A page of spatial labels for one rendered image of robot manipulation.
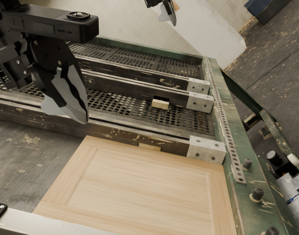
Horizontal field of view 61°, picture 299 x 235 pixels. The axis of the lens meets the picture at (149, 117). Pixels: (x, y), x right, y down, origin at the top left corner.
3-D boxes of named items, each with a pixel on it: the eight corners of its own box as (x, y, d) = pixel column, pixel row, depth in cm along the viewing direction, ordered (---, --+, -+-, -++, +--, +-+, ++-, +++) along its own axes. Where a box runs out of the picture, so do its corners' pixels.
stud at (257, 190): (261, 202, 70) (265, 194, 68) (252, 200, 70) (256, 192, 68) (259, 196, 72) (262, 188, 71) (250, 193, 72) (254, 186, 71)
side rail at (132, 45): (199, 70, 220) (202, 58, 215) (77, 45, 225) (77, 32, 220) (199, 68, 227) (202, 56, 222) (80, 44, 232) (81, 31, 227)
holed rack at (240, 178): (246, 184, 75) (247, 183, 75) (236, 183, 75) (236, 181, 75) (207, 57, 222) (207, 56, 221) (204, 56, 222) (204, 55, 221)
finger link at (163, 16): (163, 30, 98) (154, 6, 94) (178, 24, 96) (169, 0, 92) (162, 32, 95) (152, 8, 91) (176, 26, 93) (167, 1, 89)
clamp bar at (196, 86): (207, 97, 148) (219, 57, 137) (13, 56, 153) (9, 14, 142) (206, 91, 157) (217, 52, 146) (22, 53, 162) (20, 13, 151)
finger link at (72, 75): (73, 117, 46) (44, 72, 42) (99, 110, 44) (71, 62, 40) (64, 127, 44) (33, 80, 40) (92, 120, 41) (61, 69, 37)
